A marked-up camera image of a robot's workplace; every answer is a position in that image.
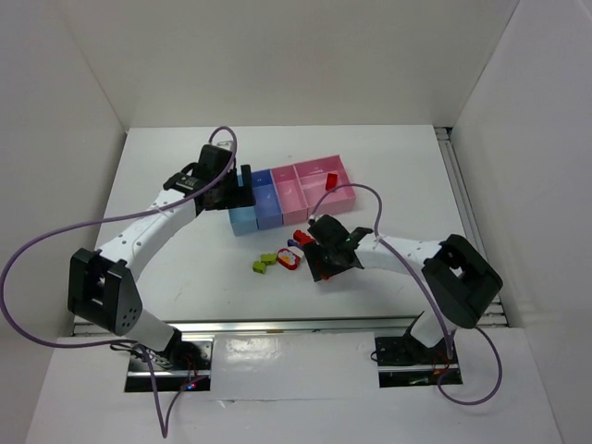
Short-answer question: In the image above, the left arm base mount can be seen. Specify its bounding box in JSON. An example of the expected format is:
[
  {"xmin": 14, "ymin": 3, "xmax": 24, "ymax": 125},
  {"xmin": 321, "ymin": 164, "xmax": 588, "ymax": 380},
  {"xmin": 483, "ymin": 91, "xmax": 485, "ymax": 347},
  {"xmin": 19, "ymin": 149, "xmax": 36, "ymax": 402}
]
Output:
[{"xmin": 124, "ymin": 336, "xmax": 214, "ymax": 393}]

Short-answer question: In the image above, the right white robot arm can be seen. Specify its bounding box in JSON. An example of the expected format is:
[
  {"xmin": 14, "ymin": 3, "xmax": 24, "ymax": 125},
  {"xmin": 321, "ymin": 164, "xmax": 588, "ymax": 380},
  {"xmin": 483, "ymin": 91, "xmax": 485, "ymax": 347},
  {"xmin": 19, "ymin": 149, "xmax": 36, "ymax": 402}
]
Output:
[{"xmin": 302, "ymin": 215, "xmax": 503, "ymax": 366}]

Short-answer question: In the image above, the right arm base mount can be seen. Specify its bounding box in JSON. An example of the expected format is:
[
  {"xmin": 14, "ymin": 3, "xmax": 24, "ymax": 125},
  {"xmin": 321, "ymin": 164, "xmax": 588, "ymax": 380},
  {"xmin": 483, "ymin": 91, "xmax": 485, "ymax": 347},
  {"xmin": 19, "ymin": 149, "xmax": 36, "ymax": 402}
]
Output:
[{"xmin": 370, "ymin": 335, "xmax": 463, "ymax": 389}]

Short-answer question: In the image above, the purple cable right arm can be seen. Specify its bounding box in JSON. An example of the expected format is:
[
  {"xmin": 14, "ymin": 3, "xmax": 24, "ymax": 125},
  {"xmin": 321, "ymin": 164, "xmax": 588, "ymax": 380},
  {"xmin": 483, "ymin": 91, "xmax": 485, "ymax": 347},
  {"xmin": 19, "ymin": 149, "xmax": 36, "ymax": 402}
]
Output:
[{"xmin": 308, "ymin": 183, "xmax": 504, "ymax": 406}]

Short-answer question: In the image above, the large pink plastic bin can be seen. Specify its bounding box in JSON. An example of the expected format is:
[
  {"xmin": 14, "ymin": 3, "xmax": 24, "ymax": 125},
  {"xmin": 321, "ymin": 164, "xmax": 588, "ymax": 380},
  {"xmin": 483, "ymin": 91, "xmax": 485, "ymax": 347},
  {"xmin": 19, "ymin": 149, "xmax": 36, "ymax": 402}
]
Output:
[{"xmin": 294, "ymin": 155, "xmax": 356, "ymax": 216}]

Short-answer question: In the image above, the small pink plastic bin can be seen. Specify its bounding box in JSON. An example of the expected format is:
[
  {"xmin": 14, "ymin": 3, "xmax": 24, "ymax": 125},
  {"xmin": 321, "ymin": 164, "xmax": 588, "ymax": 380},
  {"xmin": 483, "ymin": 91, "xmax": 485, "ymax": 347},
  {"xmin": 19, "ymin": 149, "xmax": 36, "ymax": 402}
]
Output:
[{"xmin": 271, "ymin": 166, "xmax": 308, "ymax": 226}]

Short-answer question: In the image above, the small red lego brick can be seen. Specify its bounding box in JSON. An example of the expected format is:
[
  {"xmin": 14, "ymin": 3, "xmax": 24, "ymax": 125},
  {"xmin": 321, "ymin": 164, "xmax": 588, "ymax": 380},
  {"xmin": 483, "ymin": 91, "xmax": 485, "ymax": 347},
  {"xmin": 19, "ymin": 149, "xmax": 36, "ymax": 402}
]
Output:
[{"xmin": 325, "ymin": 173, "xmax": 339, "ymax": 191}]

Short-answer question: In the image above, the aluminium rail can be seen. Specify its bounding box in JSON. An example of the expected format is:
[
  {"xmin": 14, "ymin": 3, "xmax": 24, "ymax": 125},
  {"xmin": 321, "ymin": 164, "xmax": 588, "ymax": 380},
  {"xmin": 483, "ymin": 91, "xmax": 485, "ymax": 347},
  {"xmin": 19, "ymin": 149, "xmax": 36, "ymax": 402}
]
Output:
[
  {"xmin": 73, "ymin": 315, "xmax": 508, "ymax": 338},
  {"xmin": 434, "ymin": 127, "xmax": 508, "ymax": 315}
]

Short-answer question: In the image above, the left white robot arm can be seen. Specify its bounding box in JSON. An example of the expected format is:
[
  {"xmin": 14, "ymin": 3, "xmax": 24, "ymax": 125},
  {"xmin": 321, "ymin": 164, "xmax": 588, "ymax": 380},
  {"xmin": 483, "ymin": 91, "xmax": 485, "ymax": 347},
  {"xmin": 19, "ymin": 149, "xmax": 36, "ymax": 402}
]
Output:
[{"xmin": 68, "ymin": 142, "xmax": 254, "ymax": 368}]

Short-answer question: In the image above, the aluminium rail right side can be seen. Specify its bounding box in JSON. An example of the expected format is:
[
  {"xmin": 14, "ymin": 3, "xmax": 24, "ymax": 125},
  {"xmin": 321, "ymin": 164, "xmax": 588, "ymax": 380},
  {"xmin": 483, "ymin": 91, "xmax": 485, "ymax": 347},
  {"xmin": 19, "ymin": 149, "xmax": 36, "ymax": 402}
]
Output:
[{"xmin": 434, "ymin": 127, "xmax": 508, "ymax": 315}]

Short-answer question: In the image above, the red stepped lego brick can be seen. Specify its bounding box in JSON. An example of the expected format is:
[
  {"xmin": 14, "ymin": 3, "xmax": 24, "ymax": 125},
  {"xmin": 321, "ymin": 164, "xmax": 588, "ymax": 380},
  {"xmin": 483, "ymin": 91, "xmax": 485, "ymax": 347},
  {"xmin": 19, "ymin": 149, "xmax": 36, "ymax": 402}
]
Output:
[{"xmin": 292, "ymin": 229, "xmax": 315, "ymax": 246}]

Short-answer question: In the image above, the lime green lego brick front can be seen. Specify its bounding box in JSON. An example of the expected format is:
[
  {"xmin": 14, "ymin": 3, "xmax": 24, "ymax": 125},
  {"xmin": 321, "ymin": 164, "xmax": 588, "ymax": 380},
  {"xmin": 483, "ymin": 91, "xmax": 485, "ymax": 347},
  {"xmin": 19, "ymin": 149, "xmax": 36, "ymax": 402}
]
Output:
[{"xmin": 252, "ymin": 261, "xmax": 269, "ymax": 275}]

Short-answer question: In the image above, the light blue plastic bin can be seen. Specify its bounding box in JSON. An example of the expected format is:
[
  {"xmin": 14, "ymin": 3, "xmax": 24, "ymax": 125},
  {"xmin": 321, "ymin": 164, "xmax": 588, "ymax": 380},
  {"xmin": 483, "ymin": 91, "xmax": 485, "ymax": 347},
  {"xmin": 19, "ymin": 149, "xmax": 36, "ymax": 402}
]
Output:
[{"xmin": 228, "ymin": 175, "xmax": 258, "ymax": 237}]

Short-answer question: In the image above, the red flower printed lego piece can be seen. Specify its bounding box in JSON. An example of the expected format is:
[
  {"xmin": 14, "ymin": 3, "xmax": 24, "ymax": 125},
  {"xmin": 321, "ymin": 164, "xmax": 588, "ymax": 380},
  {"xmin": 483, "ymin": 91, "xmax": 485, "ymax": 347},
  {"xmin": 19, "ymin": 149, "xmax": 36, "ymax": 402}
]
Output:
[{"xmin": 277, "ymin": 248, "xmax": 301, "ymax": 271}]

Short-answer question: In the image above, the dark blue plastic bin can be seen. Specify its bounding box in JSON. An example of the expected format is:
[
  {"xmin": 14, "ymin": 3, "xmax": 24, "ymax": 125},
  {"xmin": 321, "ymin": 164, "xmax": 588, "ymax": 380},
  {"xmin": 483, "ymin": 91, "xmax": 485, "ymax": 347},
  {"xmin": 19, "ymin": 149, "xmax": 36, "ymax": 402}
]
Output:
[{"xmin": 252, "ymin": 169, "xmax": 283, "ymax": 230}]

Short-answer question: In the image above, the aluminium rail front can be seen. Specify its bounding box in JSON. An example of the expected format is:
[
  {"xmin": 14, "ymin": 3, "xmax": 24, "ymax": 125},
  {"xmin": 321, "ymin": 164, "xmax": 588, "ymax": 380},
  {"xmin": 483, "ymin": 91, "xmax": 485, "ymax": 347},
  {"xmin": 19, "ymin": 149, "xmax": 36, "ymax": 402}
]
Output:
[{"xmin": 73, "ymin": 315, "xmax": 508, "ymax": 338}]

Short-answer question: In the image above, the lime green lego brick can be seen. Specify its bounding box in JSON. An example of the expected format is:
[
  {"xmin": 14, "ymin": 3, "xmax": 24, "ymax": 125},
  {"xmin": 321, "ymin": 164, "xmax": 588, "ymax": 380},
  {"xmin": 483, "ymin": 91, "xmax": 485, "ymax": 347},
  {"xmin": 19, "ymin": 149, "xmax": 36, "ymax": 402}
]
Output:
[
  {"xmin": 260, "ymin": 253, "xmax": 278, "ymax": 265},
  {"xmin": 252, "ymin": 261, "xmax": 269, "ymax": 275}
]

